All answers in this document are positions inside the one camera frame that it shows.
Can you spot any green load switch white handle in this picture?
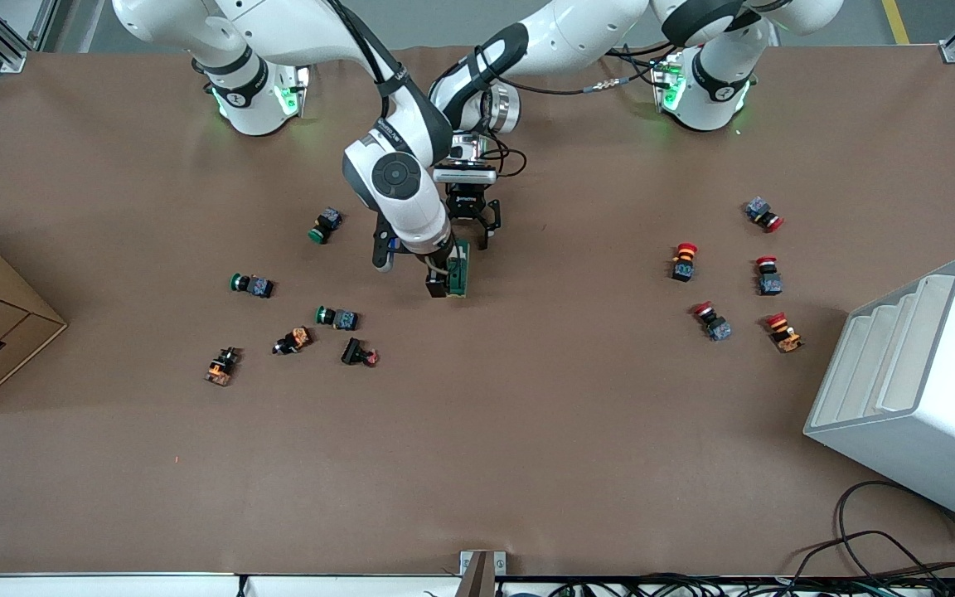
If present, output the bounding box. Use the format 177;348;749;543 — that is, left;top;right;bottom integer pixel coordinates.
448;240;472;298

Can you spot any green push button blue body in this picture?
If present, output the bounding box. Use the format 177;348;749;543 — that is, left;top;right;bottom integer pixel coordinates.
316;305;360;331
308;207;343;245
230;273;275;299

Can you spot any metal base connector plate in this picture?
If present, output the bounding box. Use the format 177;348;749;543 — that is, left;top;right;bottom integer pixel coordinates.
277;65;311;117
652;54;686;113

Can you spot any red emergency button orange body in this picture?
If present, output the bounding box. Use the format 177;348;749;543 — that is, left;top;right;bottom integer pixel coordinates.
765;312;803;353

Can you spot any white stepped storage rack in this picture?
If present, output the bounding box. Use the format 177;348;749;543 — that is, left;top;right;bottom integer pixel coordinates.
803;256;955;534

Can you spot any black selector switch red body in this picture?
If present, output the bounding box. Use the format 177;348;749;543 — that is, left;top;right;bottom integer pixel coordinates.
341;337;381;367

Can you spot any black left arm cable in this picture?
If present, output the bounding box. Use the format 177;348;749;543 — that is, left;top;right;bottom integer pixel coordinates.
477;70;652;179

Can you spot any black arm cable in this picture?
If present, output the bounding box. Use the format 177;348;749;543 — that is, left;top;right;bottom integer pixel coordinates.
477;70;652;179
324;0;412;125

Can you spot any black selector switch orange body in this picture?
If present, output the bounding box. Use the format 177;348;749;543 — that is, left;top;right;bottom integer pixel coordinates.
273;327;314;356
205;347;242;386

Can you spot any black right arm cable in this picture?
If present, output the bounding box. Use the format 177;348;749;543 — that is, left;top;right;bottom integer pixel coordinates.
324;0;412;125

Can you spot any black base cable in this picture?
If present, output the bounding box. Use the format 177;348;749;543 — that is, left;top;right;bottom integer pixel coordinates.
606;46;677;84

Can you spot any metal table edge bracket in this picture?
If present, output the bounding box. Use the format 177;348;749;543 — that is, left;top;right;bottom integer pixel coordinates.
459;550;507;597

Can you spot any white table edge rail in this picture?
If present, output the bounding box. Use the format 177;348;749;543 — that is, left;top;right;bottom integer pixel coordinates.
0;572;462;597

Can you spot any black looped floor cable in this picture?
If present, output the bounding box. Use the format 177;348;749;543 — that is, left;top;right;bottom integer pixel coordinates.
784;481;955;581

